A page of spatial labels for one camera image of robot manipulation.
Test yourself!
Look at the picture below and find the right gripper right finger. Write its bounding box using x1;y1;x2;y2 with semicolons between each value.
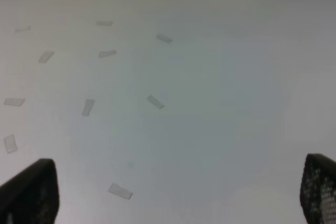
300;153;335;224

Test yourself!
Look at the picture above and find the clear tape piece behind shirt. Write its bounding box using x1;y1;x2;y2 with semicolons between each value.
38;51;54;63

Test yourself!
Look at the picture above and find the clear tape piece front right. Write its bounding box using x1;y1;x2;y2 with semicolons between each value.
108;183;133;200

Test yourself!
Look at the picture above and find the clear tape piece right middle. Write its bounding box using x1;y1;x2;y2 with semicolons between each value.
147;95;164;109

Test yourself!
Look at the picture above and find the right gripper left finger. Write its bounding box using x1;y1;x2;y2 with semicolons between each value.
1;158;60;223

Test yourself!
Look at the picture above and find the clear tape piece far right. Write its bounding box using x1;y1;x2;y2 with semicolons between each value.
156;34;173;43

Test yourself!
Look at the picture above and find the clear tape piece lower left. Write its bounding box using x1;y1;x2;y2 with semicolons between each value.
4;134;17;154

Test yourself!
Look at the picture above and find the clear tape piece far left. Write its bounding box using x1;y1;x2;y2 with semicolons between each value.
14;26;32;33

